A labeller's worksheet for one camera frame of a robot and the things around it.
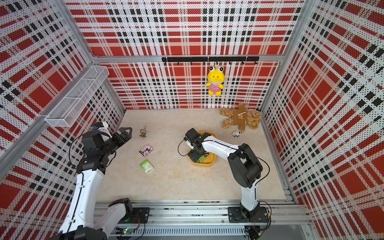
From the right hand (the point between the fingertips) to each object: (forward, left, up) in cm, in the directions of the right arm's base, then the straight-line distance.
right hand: (200, 152), depth 91 cm
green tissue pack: (-8, +33, -2) cm, 34 cm away
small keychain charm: (+19, +42, -4) cm, 46 cm away
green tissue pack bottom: (-7, -1, +6) cm, 10 cm away
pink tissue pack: (+3, +36, -2) cm, 36 cm away
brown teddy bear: (+27, -30, +1) cm, 40 cm away
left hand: (+1, +37, +20) cm, 42 cm away
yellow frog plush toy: (+36, -10, +29) cm, 47 cm away
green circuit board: (-40, +34, -3) cm, 52 cm away
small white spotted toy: (+17, -26, -4) cm, 31 cm away
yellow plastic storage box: (-3, -3, +25) cm, 26 cm away
